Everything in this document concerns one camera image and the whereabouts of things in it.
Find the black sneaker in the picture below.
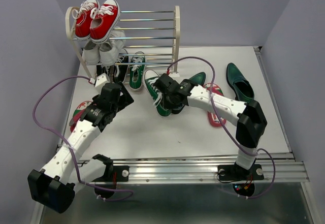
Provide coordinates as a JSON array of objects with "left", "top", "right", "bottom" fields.
[
  {"left": 96, "top": 65, "right": 111, "bottom": 82},
  {"left": 113, "top": 54, "right": 129, "bottom": 83}
]

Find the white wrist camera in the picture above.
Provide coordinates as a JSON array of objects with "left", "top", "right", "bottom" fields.
[
  {"left": 166, "top": 69, "right": 180, "bottom": 80},
  {"left": 94, "top": 73, "right": 110, "bottom": 93}
]

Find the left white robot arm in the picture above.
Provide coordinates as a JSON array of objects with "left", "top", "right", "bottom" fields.
[{"left": 27, "top": 83, "right": 134, "bottom": 213}]

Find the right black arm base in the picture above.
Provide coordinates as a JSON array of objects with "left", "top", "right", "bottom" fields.
[{"left": 216, "top": 164, "right": 265, "bottom": 197}]

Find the dark green loafer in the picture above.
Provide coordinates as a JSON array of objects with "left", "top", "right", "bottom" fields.
[
  {"left": 226, "top": 63, "right": 254, "bottom": 103},
  {"left": 170, "top": 71, "right": 206, "bottom": 115}
]

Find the left dark green loafer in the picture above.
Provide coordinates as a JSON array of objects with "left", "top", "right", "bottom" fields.
[{"left": 170, "top": 71, "right": 206, "bottom": 115}]

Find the right black sneaker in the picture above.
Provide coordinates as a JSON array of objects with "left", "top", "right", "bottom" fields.
[{"left": 113, "top": 54, "right": 129, "bottom": 83}]

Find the left black sneaker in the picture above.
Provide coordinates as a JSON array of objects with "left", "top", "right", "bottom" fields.
[{"left": 96, "top": 65, "right": 111, "bottom": 82}]

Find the right dark green loafer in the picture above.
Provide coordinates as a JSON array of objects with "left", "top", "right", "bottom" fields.
[{"left": 226, "top": 63, "right": 254, "bottom": 103}]

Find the left white sneaker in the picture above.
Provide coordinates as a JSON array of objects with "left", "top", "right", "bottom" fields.
[{"left": 82, "top": 41, "right": 101, "bottom": 65}]

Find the green sneaker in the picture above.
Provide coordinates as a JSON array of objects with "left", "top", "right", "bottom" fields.
[
  {"left": 143, "top": 70, "right": 171, "bottom": 117},
  {"left": 129, "top": 51, "right": 146, "bottom": 91}
]

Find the right white sneaker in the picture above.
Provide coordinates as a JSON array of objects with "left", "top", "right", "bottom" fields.
[{"left": 100, "top": 30, "right": 126, "bottom": 67}]

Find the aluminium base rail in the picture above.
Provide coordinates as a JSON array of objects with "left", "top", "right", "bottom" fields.
[{"left": 113, "top": 153, "right": 309, "bottom": 185}]

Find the left red sneaker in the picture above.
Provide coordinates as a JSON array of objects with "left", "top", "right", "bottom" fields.
[{"left": 72, "top": 0, "right": 99, "bottom": 40}]

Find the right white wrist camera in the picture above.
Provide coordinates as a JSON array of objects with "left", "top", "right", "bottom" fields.
[{"left": 166, "top": 69, "right": 180, "bottom": 80}]

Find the right red sneaker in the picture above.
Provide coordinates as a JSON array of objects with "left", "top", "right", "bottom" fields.
[{"left": 89, "top": 0, "right": 120, "bottom": 44}]

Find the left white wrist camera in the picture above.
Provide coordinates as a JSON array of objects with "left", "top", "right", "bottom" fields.
[{"left": 94, "top": 73, "right": 110, "bottom": 93}]

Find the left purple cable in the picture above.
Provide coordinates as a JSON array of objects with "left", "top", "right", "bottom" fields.
[{"left": 32, "top": 75, "right": 134, "bottom": 202}]

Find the cream metal shoe rack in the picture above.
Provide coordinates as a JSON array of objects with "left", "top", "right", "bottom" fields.
[{"left": 65, "top": 5, "right": 181, "bottom": 87}]

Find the white sneaker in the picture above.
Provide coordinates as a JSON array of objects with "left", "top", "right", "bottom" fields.
[
  {"left": 82, "top": 41, "right": 101, "bottom": 65},
  {"left": 100, "top": 30, "right": 126, "bottom": 67}
]

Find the red sneaker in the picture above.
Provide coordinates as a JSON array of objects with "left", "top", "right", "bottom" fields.
[
  {"left": 72, "top": 0, "right": 99, "bottom": 40},
  {"left": 89, "top": 0, "right": 120, "bottom": 44}
]

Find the pink flip-flop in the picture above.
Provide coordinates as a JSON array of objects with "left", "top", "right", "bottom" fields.
[
  {"left": 69, "top": 101, "right": 92, "bottom": 133},
  {"left": 204, "top": 83, "right": 226, "bottom": 127}
]

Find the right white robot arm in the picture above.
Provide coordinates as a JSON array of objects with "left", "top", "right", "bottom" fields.
[{"left": 153, "top": 74, "right": 267, "bottom": 178}]

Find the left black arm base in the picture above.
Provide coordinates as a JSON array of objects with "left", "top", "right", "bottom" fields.
[{"left": 94, "top": 166, "right": 129, "bottom": 189}]

